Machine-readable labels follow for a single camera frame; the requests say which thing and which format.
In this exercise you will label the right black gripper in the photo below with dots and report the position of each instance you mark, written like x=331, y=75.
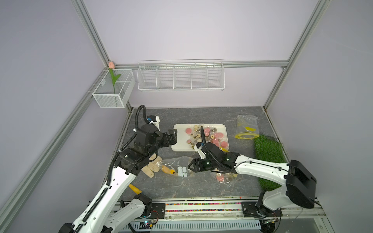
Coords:
x=195, y=162

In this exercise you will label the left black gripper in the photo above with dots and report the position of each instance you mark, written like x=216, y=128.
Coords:
x=172, y=137

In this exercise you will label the cookie ziploc bag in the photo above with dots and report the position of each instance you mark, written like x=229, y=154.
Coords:
x=177, y=166
x=247, y=127
x=225, y=178

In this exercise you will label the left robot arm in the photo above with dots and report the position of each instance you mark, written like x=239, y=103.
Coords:
x=140, y=150

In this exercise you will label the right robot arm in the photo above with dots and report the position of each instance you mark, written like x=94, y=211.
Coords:
x=297, y=184

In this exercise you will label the white rectangular tray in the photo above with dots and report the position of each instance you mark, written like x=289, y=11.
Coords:
x=181, y=136

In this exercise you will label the poured wrapped cookie pile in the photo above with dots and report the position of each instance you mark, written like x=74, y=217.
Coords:
x=215, y=134

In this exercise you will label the beige work glove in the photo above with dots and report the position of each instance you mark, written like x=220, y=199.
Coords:
x=153, y=167

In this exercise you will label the green artificial grass mat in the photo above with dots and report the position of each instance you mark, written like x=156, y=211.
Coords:
x=266, y=148

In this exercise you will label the pink artificial tulip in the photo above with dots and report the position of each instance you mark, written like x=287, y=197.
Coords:
x=114, y=77

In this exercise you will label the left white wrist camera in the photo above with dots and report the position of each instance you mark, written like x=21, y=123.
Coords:
x=154, y=120

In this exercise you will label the white wire wall basket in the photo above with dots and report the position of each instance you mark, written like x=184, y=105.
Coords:
x=181, y=75

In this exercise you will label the white mesh wall box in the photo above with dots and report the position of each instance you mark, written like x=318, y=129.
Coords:
x=104, y=94

